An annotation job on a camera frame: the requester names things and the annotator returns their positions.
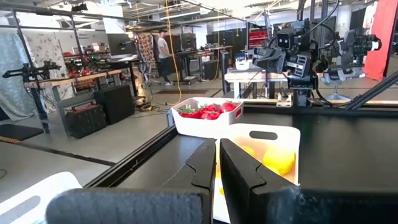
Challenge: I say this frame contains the black aluminium table frame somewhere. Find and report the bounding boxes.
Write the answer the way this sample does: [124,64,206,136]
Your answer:
[83,70,398,189]

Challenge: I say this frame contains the narrow white plastic basket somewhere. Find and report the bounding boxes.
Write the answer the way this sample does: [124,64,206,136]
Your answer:
[0,171,83,224]
[167,96,245,140]

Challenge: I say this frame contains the black table mat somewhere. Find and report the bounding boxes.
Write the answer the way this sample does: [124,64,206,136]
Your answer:
[116,107,398,191]

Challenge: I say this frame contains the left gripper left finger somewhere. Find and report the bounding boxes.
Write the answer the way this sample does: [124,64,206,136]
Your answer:
[160,138,218,224]

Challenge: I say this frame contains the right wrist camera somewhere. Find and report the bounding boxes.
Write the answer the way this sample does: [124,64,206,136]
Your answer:
[275,29,297,51]

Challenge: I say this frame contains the wide white plastic basket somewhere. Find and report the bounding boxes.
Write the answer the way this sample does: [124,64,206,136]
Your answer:
[212,123,302,224]

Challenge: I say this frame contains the grey metal stand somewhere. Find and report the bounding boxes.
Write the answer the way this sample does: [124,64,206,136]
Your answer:
[320,67,367,101]

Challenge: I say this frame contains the white background table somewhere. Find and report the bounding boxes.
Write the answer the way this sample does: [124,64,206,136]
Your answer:
[223,68,290,100]

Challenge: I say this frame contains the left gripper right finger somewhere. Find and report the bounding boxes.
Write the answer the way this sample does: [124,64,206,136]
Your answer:
[220,138,295,224]

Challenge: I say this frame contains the red tool cabinet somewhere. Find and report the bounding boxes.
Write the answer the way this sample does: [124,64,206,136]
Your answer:
[248,29,268,49]

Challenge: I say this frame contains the colourful floral cloth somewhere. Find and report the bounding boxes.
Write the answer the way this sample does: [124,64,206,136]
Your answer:
[136,33,156,63]

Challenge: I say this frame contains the black computer tower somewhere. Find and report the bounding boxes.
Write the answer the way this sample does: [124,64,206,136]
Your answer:
[203,60,220,81]

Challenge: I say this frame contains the grey background monitor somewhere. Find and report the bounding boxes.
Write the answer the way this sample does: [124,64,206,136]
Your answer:
[107,33,137,57]

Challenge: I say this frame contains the white floral cloth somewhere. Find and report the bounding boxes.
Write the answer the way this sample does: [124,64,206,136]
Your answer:
[23,30,68,68]

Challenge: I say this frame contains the black floor mat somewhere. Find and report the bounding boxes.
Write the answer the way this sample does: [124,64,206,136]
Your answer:
[155,89,209,95]

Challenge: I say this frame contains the red fabric panel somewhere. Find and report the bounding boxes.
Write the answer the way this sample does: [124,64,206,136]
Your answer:
[363,0,398,82]

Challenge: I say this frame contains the wooden workbench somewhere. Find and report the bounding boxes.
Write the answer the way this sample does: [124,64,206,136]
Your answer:
[24,68,124,138]

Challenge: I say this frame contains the pale patterned curtain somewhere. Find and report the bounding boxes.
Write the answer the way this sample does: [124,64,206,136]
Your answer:
[0,29,37,122]

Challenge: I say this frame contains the white storage box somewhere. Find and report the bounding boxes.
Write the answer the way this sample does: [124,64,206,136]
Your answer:
[234,58,254,71]

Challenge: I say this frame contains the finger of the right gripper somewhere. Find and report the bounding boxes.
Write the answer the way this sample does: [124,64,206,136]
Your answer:
[252,47,286,65]
[257,62,287,75]

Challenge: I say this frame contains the person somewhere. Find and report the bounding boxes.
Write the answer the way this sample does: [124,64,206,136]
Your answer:
[156,28,175,86]

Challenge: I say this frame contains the black floor case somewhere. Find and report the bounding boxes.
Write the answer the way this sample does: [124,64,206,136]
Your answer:
[93,84,136,125]

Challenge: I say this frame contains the black crate red lid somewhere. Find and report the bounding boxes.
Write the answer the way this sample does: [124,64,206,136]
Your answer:
[64,103,108,140]

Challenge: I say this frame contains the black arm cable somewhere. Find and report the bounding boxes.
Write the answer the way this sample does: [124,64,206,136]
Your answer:
[298,0,341,40]

